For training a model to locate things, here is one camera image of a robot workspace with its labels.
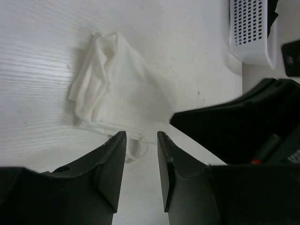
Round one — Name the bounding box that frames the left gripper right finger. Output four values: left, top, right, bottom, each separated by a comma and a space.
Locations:
157, 131, 300, 225

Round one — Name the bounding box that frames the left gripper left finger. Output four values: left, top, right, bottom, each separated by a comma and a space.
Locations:
0, 131, 127, 225

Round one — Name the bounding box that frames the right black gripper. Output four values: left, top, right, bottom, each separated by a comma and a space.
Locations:
170, 78, 300, 164

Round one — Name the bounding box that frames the white tank top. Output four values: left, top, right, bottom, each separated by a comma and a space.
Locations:
68, 32, 178, 164

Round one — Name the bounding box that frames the white plastic basket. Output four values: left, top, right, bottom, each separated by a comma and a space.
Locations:
229, 0, 278, 69

